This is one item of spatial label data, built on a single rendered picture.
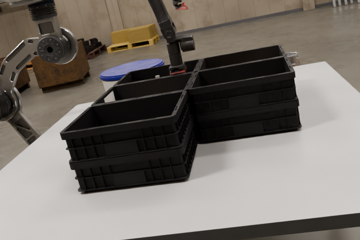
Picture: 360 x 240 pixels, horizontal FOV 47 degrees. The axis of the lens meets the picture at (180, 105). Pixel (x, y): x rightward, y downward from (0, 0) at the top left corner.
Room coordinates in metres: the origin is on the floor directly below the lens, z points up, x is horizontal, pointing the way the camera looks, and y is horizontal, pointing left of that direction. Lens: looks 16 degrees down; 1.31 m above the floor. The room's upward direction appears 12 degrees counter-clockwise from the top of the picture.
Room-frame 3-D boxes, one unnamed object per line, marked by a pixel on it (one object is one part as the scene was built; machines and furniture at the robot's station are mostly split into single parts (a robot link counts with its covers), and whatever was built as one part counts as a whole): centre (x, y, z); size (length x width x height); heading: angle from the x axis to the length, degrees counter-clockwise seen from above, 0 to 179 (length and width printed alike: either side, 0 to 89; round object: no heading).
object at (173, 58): (1.90, -0.03, 0.98); 0.10 x 0.07 x 0.07; 169
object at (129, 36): (11.27, 0.87, 0.23); 1.29 x 0.89 x 0.47; 80
